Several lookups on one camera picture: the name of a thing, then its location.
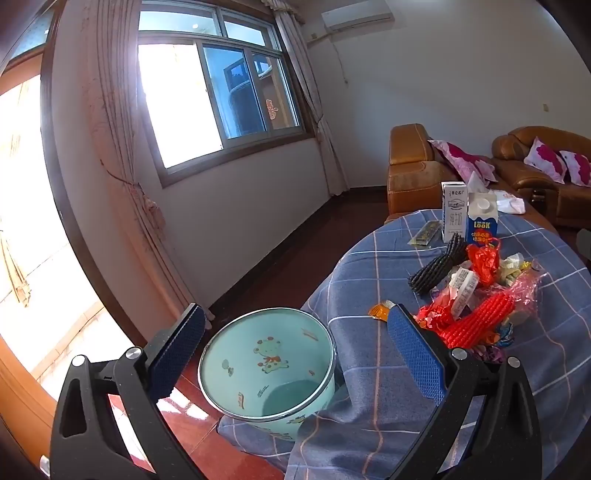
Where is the long pink curtain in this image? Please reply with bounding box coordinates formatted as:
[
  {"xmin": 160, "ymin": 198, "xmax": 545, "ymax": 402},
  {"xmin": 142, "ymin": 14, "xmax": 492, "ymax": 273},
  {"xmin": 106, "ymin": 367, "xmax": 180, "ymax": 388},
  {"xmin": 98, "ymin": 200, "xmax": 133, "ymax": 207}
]
[{"xmin": 83, "ymin": 0, "xmax": 215, "ymax": 324}]

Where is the orange snack wrapper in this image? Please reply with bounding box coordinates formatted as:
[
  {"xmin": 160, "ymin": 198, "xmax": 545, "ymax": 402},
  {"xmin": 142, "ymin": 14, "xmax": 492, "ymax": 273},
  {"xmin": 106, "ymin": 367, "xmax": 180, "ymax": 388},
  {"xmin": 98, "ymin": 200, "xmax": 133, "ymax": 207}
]
[{"xmin": 368, "ymin": 300, "xmax": 397, "ymax": 320}]

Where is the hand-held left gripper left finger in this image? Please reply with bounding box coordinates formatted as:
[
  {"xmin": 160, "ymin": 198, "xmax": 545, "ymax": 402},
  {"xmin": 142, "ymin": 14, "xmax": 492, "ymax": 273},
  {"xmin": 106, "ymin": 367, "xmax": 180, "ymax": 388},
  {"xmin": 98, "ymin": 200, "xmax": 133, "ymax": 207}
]
[{"xmin": 48, "ymin": 302, "xmax": 208, "ymax": 480}]

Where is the red plastic bag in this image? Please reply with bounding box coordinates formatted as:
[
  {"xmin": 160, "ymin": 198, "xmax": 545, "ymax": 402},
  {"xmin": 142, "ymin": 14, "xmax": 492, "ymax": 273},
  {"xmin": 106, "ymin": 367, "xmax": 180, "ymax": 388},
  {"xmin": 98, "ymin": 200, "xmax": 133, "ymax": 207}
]
[{"xmin": 465, "ymin": 237, "xmax": 502, "ymax": 289}]

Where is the white wall air conditioner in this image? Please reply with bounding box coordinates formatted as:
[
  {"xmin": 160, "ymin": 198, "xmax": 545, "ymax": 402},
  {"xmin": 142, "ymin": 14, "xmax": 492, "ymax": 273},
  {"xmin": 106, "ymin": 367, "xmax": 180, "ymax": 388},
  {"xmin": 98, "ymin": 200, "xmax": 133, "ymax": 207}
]
[{"xmin": 321, "ymin": 0, "xmax": 395, "ymax": 32}]

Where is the teal cartoon print waste bin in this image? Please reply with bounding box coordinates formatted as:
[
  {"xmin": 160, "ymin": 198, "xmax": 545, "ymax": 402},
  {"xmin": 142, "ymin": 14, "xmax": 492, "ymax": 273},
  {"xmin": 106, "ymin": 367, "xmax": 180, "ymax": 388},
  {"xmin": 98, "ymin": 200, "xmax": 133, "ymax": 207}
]
[{"xmin": 198, "ymin": 308, "xmax": 337, "ymax": 443}]

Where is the sliding glass window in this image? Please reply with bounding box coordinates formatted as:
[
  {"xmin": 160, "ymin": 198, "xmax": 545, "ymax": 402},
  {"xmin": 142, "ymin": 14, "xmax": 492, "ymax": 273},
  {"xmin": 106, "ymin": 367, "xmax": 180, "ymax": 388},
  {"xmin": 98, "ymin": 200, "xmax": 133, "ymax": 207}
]
[{"xmin": 136, "ymin": 0, "xmax": 319, "ymax": 188}]

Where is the blue plaid tablecloth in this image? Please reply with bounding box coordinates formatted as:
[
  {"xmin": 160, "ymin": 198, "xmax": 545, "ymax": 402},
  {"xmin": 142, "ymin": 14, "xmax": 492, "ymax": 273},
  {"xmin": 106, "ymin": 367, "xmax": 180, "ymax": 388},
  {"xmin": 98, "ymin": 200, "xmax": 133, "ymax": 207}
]
[{"xmin": 217, "ymin": 209, "xmax": 591, "ymax": 480}]

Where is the large pink floral pillow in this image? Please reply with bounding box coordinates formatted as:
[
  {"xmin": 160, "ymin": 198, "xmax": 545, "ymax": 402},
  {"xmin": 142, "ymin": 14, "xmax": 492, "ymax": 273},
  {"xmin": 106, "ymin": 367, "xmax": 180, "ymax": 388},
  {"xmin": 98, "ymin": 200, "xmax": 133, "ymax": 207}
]
[{"xmin": 428, "ymin": 138, "xmax": 499, "ymax": 183}]

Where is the brown leather armchair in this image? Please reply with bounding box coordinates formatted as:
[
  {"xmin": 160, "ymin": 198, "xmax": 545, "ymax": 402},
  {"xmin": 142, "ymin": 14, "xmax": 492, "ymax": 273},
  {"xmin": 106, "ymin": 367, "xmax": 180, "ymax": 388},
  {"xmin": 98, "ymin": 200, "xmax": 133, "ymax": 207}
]
[{"xmin": 385, "ymin": 123, "xmax": 499, "ymax": 224}]

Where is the purple snack wrapper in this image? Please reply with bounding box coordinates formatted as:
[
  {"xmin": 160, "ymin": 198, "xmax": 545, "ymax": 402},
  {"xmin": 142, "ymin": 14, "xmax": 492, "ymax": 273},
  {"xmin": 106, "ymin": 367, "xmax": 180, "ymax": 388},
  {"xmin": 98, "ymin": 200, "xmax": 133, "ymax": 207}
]
[{"xmin": 471, "ymin": 344, "xmax": 509, "ymax": 365}]

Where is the clear wrapper with white label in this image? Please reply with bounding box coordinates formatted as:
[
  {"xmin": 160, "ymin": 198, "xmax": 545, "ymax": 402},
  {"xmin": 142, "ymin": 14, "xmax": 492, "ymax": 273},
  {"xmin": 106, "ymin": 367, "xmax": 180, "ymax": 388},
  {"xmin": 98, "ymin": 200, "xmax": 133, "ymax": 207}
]
[{"xmin": 429, "ymin": 263, "xmax": 481, "ymax": 319}]

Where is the white milk carton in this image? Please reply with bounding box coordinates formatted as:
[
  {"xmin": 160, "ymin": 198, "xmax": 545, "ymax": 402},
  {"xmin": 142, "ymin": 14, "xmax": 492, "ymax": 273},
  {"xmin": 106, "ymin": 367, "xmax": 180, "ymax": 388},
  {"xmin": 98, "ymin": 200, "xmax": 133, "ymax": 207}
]
[{"xmin": 441, "ymin": 181, "xmax": 469, "ymax": 244}]

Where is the wooden door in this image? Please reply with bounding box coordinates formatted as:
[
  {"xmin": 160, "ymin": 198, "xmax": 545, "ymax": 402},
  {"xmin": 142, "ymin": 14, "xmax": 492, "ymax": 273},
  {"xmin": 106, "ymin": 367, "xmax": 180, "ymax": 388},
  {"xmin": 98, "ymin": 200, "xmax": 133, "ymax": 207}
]
[{"xmin": 0, "ymin": 330, "xmax": 61, "ymax": 446}]

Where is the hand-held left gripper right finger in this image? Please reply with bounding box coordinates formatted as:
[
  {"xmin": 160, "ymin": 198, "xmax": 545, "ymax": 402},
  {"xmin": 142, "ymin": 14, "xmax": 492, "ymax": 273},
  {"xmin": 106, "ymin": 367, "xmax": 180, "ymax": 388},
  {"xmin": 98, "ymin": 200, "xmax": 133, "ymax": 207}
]
[{"xmin": 387, "ymin": 302, "xmax": 543, "ymax": 480}]

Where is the short pale curtain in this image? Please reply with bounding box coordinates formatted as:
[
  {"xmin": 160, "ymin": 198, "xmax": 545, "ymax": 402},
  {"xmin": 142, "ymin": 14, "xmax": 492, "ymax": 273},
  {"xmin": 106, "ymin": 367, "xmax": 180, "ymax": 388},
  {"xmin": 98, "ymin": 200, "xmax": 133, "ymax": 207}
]
[{"xmin": 270, "ymin": 0, "xmax": 349, "ymax": 197}]

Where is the blue and white drink carton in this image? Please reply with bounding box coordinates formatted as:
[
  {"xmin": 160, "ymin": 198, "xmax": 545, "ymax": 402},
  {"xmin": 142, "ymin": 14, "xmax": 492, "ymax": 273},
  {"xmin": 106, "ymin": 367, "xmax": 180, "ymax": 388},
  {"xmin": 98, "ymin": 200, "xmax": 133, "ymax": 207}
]
[{"xmin": 465, "ymin": 191, "xmax": 499, "ymax": 245}]

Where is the clear crinkled plastic wrap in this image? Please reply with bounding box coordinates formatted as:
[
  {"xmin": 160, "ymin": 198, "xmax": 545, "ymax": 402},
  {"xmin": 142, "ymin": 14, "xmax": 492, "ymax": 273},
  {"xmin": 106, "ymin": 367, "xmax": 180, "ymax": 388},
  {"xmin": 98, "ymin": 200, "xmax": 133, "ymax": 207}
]
[{"xmin": 501, "ymin": 254, "xmax": 548, "ymax": 324}]

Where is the black foam net sleeve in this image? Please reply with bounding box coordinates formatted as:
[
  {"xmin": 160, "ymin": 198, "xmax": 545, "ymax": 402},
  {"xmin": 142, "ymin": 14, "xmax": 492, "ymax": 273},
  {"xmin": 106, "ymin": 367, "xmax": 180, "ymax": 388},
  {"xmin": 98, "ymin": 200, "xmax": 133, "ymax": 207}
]
[{"xmin": 407, "ymin": 232, "xmax": 469, "ymax": 294}]

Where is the red foam net sleeve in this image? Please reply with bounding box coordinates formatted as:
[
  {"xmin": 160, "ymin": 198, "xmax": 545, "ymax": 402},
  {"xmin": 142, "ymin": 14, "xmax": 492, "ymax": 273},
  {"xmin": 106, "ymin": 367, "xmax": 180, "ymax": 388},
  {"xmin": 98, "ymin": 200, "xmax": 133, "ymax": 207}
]
[{"xmin": 436, "ymin": 294, "xmax": 515, "ymax": 348}]

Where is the brown leather sofa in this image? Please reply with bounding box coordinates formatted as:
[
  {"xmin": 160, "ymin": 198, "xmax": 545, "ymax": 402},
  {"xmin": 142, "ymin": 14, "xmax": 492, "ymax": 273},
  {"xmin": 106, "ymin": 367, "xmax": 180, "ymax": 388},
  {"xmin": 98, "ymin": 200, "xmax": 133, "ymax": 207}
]
[{"xmin": 491, "ymin": 126, "xmax": 591, "ymax": 232}]

